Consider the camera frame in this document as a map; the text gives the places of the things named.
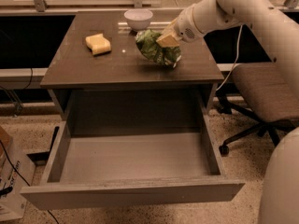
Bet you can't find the grey cabinet counter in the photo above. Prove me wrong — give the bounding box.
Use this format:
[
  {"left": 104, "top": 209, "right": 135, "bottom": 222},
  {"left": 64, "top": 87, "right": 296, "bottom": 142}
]
[{"left": 41, "top": 11, "right": 222, "bottom": 136}]

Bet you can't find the grey office chair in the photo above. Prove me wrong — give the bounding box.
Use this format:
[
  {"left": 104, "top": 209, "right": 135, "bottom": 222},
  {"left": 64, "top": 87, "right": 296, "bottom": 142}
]
[{"left": 216, "top": 63, "right": 299, "bottom": 156}]

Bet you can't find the open grey top drawer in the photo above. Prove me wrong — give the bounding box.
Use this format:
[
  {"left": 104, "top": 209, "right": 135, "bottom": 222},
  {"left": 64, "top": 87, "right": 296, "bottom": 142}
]
[{"left": 20, "top": 114, "right": 246, "bottom": 211}]

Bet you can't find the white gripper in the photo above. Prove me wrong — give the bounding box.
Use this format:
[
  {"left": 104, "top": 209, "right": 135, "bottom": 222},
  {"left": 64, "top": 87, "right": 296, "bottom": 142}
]
[{"left": 156, "top": 6, "right": 204, "bottom": 48}]

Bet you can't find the green jalapeno chip bag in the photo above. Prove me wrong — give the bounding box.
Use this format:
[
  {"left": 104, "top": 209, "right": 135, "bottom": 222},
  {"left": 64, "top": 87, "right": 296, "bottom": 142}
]
[{"left": 135, "top": 29, "right": 181, "bottom": 67}]

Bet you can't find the yellow sponge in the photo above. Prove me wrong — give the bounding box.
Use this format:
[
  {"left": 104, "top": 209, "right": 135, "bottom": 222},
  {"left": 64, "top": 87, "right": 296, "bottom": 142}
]
[{"left": 85, "top": 34, "right": 111, "bottom": 56}]

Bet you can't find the black cable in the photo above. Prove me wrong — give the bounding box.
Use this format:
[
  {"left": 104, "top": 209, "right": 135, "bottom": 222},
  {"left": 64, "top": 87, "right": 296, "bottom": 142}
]
[{"left": 0, "top": 139, "right": 60, "bottom": 224}]

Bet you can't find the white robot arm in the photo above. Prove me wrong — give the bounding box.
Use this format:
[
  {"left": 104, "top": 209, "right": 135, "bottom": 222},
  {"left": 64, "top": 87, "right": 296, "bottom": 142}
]
[{"left": 158, "top": 0, "right": 299, "bottom": 224}]

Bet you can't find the white cable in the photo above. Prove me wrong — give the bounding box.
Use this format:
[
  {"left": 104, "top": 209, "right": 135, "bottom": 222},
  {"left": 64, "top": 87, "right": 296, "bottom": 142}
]
[{"left": 215, "top": 24, "right": 244, "bottom": 92}]

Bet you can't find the white cardboard box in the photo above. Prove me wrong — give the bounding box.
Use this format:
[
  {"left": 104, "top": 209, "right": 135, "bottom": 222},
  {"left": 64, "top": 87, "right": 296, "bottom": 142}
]
[{"left": 0, "top": 127, "right": 36, "bottom": 221}]

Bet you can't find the white ceramic bowl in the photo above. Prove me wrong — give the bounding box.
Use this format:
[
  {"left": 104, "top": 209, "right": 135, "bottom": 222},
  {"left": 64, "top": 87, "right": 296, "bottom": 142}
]
[{"left": 124, "top": 8, "right": 153, "bottom": 31}]

